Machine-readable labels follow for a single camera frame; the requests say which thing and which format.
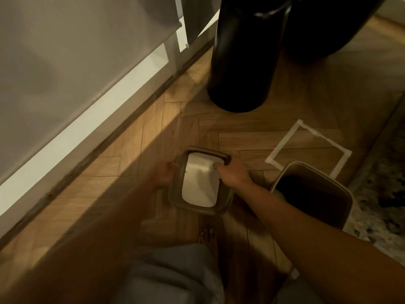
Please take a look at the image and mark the person's right hand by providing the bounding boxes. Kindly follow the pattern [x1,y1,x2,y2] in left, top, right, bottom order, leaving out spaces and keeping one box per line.
[212,158,254,193]

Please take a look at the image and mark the person's left hand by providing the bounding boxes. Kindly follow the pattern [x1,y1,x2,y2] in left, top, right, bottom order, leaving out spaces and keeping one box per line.
[151,158,180,188]

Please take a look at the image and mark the swing lid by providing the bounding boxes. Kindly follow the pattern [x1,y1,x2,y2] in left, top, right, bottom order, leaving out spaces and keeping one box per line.
[168,146,235,216]

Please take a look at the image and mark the beige trash bin body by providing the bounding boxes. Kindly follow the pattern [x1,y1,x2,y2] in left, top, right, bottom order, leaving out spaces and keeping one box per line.
[270,161,354,231]

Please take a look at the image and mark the white tape square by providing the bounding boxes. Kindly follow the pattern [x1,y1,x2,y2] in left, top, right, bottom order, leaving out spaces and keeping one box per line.
[265,119,353,180]

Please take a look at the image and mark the person's left forearm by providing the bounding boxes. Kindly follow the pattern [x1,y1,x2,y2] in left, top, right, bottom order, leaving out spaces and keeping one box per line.
[0,180,165,304]

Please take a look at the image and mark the person's right forearm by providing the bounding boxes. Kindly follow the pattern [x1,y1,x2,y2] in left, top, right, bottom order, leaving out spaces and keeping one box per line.
[240,183,405,304]

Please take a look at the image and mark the person's left foot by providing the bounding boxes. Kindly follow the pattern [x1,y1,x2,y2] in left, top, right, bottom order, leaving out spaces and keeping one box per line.
[197,229,219,250]

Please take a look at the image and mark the person's grey trousers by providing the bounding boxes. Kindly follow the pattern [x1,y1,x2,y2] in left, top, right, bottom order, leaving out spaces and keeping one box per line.
[111,243,327,304]

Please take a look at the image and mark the wide grey curtain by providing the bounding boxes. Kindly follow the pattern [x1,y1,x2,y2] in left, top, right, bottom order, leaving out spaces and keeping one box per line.
[0,0,183,186]

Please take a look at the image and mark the patterned grey rug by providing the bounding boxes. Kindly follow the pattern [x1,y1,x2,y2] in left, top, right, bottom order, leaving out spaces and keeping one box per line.
[343,95,405,266]

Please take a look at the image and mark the narrow grey curtain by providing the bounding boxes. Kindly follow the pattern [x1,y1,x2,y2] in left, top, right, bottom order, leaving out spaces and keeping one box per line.
[182,0,222,48]

